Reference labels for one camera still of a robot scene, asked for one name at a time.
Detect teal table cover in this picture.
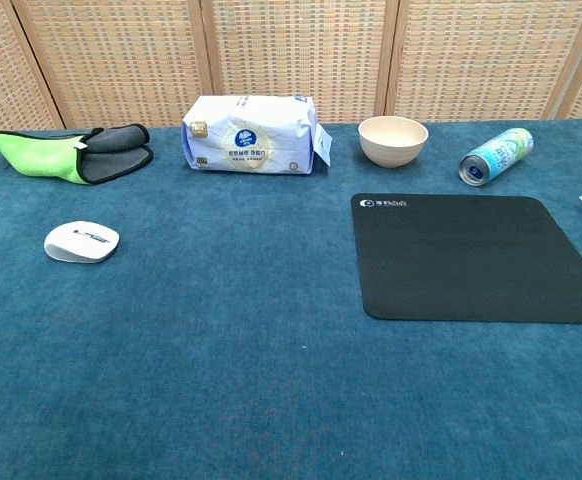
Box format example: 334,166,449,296
0,118,582,480

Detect light blue drink can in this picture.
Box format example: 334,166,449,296
459,126,535,188

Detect white tissue pack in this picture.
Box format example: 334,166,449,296
181,93,333,175

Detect black mouse pad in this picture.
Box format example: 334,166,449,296
350,193,582,325

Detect green and grey cloth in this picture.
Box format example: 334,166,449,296
0,123,155,186

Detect white computer mouse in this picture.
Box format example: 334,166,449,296
43,220,121,263

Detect woven wooden folding screen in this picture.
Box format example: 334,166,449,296
0,0,582,135

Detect beige bowl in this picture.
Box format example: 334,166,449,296
358,115,430,169

